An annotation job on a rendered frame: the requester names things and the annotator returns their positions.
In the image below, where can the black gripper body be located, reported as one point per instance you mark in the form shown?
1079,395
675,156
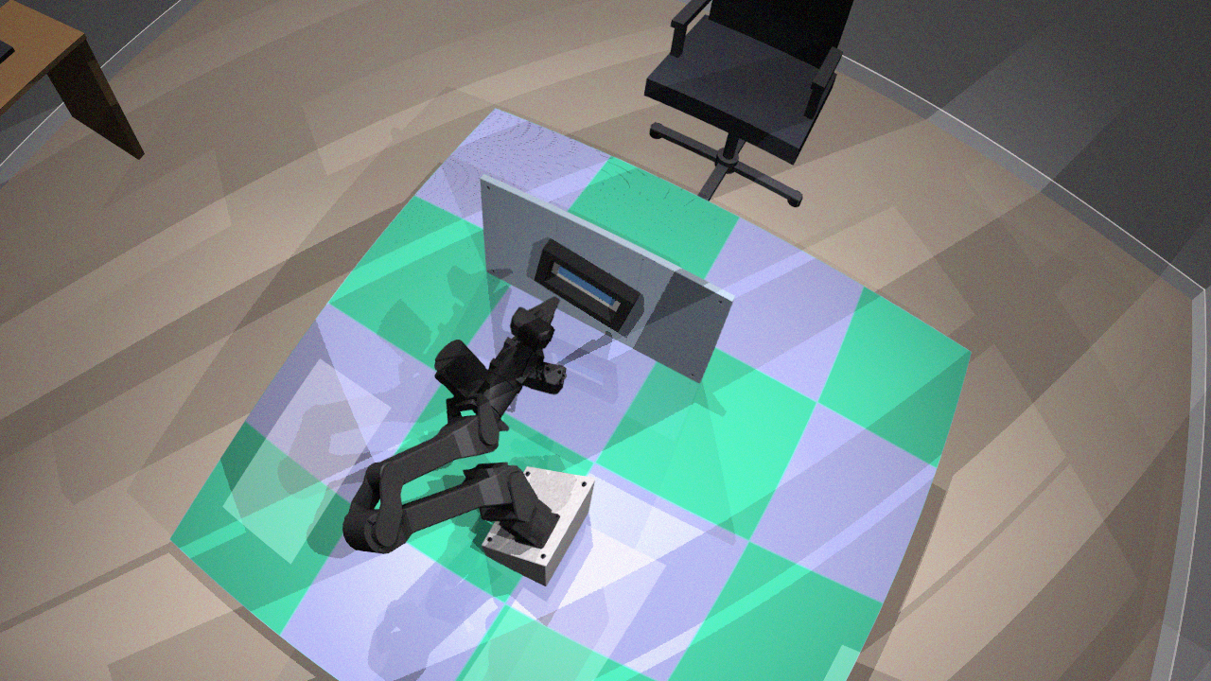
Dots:
530,331

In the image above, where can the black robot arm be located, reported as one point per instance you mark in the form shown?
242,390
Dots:
501,491

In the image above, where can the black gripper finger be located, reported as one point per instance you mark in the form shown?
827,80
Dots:
546,309
539,352

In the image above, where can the grey flat panel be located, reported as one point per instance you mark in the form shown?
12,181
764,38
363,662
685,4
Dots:
678,317

